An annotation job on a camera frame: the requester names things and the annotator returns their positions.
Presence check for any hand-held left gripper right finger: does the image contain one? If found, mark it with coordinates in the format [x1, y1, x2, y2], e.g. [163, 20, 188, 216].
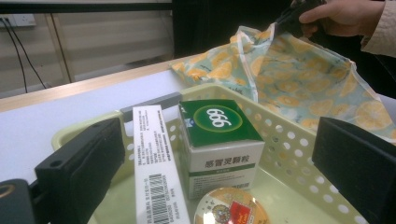
[312, 116, 396, 224]

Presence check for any orange print fabric bag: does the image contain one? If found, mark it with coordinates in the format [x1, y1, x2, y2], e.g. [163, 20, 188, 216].
[169, 22, 396, 144]

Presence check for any round orange tin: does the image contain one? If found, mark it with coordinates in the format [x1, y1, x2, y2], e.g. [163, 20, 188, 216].
[193, 186, 272, 224]

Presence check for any long white green medicine box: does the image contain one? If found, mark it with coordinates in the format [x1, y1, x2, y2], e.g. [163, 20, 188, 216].
[132, 105, 191, 224]

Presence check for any pale green perforated plastic basket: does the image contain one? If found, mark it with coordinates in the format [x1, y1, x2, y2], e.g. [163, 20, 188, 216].
[50, 83, 375, 224]

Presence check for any square green white medicine box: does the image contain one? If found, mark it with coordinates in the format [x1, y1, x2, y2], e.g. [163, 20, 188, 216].
[177, 98, 266, 200]

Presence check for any wooden background desk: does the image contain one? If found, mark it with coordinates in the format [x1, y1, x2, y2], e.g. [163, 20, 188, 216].
[0, 0, 173, 14]

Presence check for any white wall socket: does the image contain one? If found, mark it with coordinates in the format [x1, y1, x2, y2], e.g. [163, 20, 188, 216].
[0, 13, 36, 28]

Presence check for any black power cable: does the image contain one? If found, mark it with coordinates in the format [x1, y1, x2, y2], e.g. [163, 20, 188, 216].
[1, 18, 28, 93]
[6, 19, 48, 90]

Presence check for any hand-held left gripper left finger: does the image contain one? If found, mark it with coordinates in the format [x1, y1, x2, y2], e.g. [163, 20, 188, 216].
[35, 118, 126, 224]

